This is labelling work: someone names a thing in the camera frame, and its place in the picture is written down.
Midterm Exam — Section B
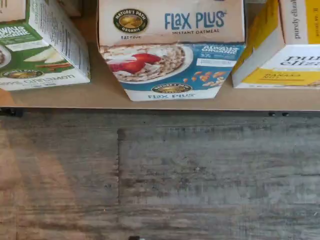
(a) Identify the tan shelf board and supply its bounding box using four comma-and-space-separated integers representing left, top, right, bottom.
0, 0, 320, 111

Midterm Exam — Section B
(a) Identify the blue white Flax Plus box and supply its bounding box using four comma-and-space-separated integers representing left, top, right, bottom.
96, 0, 249, 103

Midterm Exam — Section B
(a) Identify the yellow white granola box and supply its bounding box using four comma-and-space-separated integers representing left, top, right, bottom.
230, 0, 320, 90

